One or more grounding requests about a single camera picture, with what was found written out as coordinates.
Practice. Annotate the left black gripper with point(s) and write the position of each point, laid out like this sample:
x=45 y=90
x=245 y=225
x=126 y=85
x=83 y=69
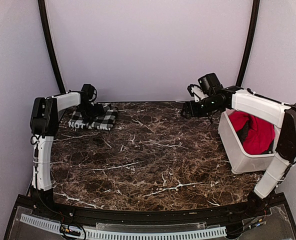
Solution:
x=99 y=111

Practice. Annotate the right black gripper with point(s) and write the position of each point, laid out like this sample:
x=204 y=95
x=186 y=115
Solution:
x=191 y=110

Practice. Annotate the black white checkered shirt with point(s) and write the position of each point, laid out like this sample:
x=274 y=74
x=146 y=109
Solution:
x=103 y=122

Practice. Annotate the red garment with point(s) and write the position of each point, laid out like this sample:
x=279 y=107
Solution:
x=255 y=134

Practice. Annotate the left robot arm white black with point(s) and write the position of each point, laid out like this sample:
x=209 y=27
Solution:
x=44 y=124

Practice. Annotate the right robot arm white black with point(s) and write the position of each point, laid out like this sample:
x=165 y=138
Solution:
x=281 y=115

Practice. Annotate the white plastic laundry bin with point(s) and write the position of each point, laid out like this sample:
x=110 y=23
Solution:
x=240 y=161

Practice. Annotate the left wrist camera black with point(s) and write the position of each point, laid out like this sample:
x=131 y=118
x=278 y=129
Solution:
x=88 y=93

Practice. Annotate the left black frame post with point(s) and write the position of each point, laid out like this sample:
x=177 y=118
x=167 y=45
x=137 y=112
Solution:
x=50 y=46

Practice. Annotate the black frame post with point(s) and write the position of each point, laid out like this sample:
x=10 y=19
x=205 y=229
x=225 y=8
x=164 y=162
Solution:
x=50 y=46
x=249 y=42

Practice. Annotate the white slotted cable duct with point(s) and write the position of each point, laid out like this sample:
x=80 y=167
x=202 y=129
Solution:
x=90 y=233

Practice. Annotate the right black frame post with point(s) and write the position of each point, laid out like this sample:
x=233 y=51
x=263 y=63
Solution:
x=249 y=42

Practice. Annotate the black front rail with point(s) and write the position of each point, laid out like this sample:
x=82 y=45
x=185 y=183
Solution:
x=91 y=216

